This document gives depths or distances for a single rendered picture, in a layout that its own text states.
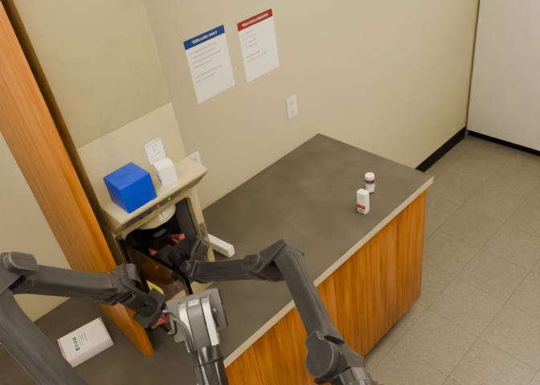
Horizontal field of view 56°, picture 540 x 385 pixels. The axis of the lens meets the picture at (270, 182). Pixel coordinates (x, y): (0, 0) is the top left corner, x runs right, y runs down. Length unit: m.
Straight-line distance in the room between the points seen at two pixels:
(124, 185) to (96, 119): 0.20
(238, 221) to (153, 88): 0.92
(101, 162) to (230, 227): 0.88
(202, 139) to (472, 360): 1.76
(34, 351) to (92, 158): 0.62
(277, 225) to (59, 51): 1.21
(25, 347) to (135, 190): 0.58
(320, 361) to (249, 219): 1.26
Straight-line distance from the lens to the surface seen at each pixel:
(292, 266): 1.29
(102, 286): 1.34
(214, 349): 0.85
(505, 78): 4.16
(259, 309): 1.89
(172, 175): 1.56
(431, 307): 3.11
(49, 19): 1.38
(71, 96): 1.43
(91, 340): 1.96
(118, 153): 1.54
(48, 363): 1.08
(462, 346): 2.97
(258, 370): 2.04
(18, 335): 1.06
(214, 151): 2.34
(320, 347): 1.10
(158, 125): 1.59
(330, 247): 2.07
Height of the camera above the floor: 2.37
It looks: 35 degrees down
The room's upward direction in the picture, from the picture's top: 10 degrees counter-clockwise
